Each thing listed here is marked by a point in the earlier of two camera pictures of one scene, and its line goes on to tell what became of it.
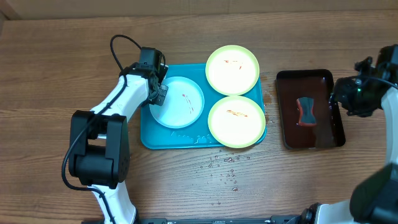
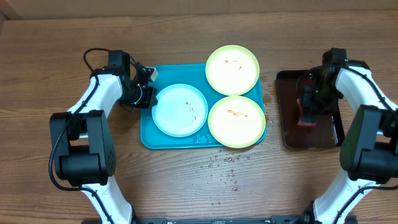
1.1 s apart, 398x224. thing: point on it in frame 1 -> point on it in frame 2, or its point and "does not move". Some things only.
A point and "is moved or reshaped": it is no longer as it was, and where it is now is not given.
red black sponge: x=305 y=107 does not move
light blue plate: x=183 y=104 is moved or reshaped
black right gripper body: x=357 y=98 -> x=325 y=98
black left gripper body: x=158 y=98 -> x=140 y=97
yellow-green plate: x=232 y=70 does not move
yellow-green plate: x=236 y=121 does not move
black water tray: x=328 y=131 does not move
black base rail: x=274 y=219 does not move
